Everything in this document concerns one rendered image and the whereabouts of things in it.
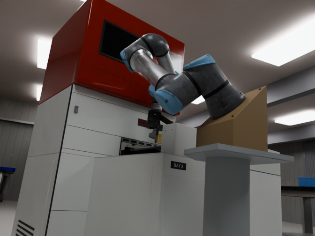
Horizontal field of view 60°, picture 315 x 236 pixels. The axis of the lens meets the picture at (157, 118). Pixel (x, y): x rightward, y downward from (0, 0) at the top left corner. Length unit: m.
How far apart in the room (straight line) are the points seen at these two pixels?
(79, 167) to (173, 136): 0.64
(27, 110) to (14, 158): 1.54
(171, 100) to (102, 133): 0.79
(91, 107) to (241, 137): 1.00
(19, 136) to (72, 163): 7.88
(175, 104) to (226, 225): 0.44
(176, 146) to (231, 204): 0.36
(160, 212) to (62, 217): 0.65
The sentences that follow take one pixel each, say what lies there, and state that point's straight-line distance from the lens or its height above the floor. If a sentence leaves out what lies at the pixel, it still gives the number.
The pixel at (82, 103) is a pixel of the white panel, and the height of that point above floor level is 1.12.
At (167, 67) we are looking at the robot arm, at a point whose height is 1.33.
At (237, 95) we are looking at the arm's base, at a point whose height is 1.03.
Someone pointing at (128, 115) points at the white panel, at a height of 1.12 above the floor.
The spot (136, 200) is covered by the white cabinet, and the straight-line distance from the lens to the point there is 1.24.
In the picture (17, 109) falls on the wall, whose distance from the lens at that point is 9.61.
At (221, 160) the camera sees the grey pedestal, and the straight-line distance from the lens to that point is 0.99.
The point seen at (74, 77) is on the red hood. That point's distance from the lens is 1.69.
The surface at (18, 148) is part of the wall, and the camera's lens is 9.40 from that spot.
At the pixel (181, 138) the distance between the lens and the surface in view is 1.21.
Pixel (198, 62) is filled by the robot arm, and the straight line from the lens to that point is 1.02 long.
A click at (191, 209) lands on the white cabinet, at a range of 1.25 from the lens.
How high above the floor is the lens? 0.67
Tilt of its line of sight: 15 degrees up
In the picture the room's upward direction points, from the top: 5 degrees clockwise
